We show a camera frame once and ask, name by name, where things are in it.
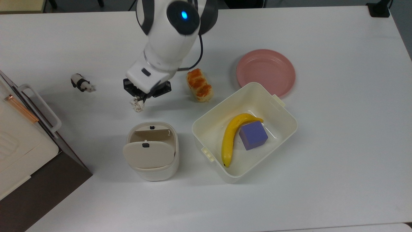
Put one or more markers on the cream flip-lid trash can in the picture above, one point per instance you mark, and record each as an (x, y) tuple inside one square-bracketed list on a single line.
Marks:
[(151, 154)]

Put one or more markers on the panda toy figure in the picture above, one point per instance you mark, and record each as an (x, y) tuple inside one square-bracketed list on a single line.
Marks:
[(81, 83)]

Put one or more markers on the pink plastic plate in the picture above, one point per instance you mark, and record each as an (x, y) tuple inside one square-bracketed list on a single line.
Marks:
[(265, 72)]

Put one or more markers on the black table clamp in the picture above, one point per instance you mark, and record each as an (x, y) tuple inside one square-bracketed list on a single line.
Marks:
[(379, 9)]

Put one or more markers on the yellow banana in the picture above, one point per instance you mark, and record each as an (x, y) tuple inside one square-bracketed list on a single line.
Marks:
[(229, 138)]

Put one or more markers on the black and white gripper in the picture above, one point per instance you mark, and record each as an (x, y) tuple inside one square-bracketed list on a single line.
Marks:
[(146, 75)]

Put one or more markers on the copper strip on cabinet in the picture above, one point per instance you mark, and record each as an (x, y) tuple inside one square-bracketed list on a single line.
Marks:
[(22, 109)]

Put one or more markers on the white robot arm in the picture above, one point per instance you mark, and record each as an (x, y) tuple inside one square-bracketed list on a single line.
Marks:
[(170, 42)]

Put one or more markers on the white paper ball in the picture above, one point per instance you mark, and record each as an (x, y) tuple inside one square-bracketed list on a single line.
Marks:
[(138, 108)]

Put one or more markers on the glazed bread loaf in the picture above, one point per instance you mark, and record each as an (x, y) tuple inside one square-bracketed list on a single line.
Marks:
[(199, 85)]

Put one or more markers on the cream plastic storage box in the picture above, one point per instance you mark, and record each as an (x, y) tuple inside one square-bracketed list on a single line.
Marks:
[(212, 129)]

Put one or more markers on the beige wooden desk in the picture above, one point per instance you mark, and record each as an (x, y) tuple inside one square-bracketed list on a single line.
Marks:
[(21, 4)]

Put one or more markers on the purple cube block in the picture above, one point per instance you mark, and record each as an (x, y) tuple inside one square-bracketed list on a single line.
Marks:
[(253, 135)]

